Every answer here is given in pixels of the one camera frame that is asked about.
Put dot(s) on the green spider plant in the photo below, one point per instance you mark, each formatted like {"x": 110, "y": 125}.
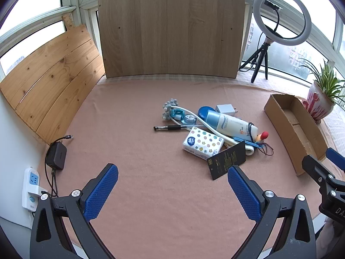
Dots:
{"x": 327, "y": 81}

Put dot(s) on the black card with yellow print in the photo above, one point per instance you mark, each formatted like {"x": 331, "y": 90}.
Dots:
{"x": 226, "y": 162}

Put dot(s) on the white window frame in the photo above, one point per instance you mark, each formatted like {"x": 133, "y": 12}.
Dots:
{"x": 86, "y": 2}

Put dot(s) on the cardboard box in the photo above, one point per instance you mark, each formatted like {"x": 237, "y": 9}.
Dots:
{"x": 293, "y": 140}

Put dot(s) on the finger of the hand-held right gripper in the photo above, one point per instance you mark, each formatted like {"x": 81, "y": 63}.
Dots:
{"x": 335, "y": 157}
{"x": 314, "y": 167}

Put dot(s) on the white red flower pot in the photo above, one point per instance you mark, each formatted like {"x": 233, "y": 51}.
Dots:
{"x": 319, "y": 101}

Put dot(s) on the black power adapter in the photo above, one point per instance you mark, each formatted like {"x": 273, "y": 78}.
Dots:
{"x": 56, "y": 155}

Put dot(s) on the white charger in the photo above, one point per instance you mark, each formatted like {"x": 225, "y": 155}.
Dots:
{"x": 225, "y": 109}

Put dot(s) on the white blue sunscreen bottle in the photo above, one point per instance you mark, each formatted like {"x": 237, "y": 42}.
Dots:
{"x": 229, "y": 125}

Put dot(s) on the star-printed tissue packet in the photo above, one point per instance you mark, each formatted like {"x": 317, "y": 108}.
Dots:
{"x": 202, "y": 143}

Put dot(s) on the black tripod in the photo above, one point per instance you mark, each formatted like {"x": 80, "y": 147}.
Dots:
{"x": 262, "y": 56}

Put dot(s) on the light oak board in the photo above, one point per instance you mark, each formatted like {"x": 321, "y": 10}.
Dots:
{"x": 169, "y": 32}

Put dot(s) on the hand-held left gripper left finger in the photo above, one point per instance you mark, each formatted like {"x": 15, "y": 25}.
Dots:
{"x": 101, "y": 191}

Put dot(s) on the blue round lid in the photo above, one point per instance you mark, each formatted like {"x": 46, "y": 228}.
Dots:
{"x": 204, "y": 111}

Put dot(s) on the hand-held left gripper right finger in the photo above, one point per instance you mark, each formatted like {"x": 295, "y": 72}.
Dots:
{"x": 244, "y": 191}

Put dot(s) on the pine plank board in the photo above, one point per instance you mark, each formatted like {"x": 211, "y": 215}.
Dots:
{"x": 48, "y": 86}

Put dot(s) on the black pen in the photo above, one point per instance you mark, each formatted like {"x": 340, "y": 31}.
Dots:
{"x": 172, "y": 127}

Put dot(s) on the white power strip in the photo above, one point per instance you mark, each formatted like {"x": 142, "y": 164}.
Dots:
{"x": 29, "y": 188}

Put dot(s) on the blue clip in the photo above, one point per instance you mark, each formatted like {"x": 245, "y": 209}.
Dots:
{"x": 190, "y": 118}

